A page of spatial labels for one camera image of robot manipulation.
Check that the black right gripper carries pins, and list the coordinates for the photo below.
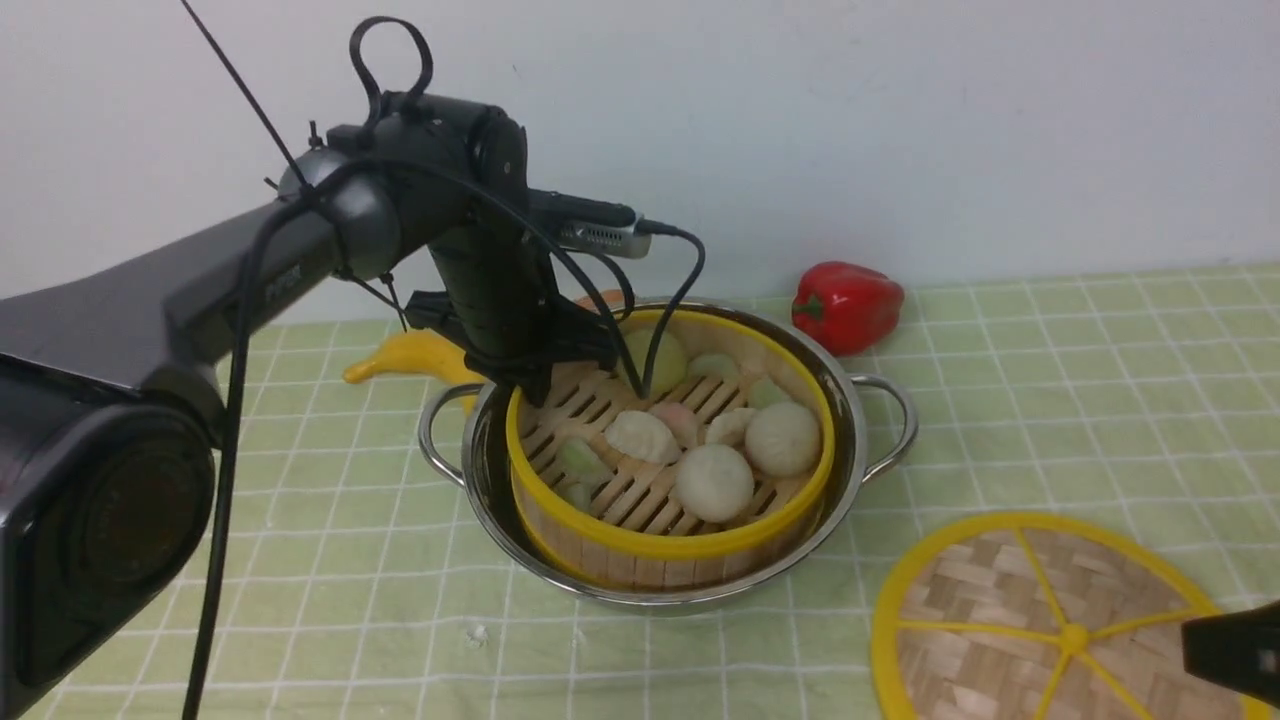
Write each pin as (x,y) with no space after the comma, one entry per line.
(1238,651)

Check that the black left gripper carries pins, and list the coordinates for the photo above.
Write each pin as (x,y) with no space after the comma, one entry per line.
(501,305)

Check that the yellow woven steamer lid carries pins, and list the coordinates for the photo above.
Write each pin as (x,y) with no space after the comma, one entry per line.
(1029,615)

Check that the yellow bamboo steamer basket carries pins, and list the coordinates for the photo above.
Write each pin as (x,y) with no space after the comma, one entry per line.
(729,377)

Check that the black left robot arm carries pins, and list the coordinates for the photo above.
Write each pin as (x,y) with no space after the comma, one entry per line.
(123,391)

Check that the yellow banana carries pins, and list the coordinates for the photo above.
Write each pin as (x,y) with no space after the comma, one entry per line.
(415,352)

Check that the orange sausage bun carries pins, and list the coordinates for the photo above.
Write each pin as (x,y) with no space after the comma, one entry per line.
(614,299)

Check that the yellow green bun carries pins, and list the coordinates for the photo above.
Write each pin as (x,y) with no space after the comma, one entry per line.
(671,362)

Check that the green dumpling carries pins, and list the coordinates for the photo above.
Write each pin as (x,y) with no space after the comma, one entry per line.
(582,466)

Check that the white pleated dumpling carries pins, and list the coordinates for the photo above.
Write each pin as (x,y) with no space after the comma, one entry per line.
(644,437)

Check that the pink dumpling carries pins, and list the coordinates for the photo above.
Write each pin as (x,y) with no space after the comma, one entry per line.
(681,421)

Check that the white round bun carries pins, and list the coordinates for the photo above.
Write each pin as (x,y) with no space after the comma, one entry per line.
(714,483)
(782,440)

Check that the green checkered tablecloth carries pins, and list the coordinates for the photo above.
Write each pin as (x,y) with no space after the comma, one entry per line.
(359,585)

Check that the red bell pepper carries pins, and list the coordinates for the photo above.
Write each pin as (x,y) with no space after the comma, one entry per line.
(846,308)

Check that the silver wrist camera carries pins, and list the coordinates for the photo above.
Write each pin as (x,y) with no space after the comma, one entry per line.
(585,225)

